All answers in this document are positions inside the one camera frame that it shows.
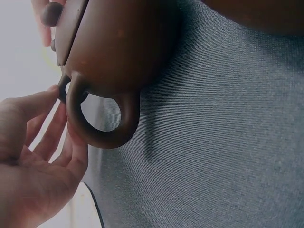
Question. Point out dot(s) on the brown clay teapot lid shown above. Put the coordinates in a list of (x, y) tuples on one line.
[(69, 26)]

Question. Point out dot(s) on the brown clay teapot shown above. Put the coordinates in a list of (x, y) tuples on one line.
[(123, 52)]

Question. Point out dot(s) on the person's left hand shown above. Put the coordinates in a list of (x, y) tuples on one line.
[(28, 185)]

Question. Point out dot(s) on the brown round clay vessel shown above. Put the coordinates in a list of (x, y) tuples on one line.
[(261, 14)]

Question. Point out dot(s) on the person's right fingers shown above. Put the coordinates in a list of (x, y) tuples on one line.
[(44, 34)]

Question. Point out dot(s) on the person's right hand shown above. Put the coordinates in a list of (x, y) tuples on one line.
[(42, 33)]

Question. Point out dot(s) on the white object with black rim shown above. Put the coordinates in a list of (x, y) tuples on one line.
[(80, 209)]

